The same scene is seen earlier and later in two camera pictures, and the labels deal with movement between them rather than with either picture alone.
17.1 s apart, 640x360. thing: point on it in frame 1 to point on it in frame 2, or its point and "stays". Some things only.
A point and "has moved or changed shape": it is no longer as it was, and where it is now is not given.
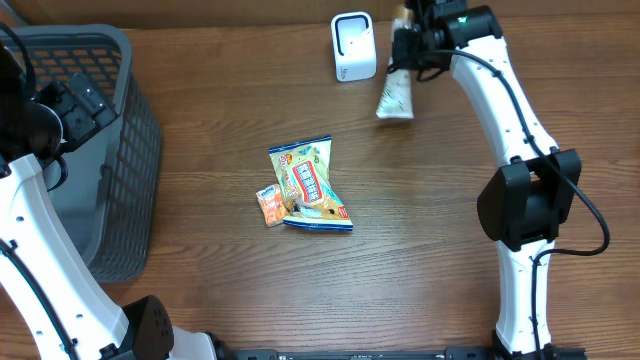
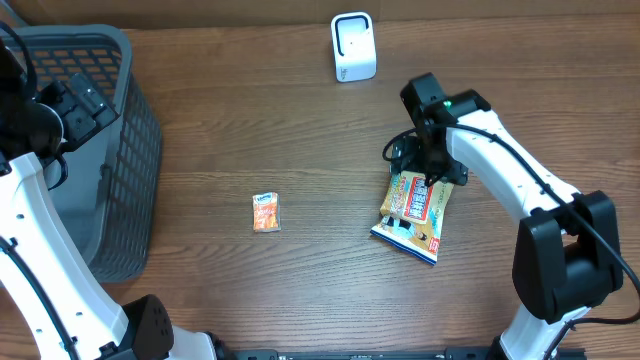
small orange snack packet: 272,201 has moved or changed shape
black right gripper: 400,57 to 401,159
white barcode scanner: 354,45 stays
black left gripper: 60,96 stays
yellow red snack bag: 303,173 to 411,216
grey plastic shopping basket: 112,192 stays
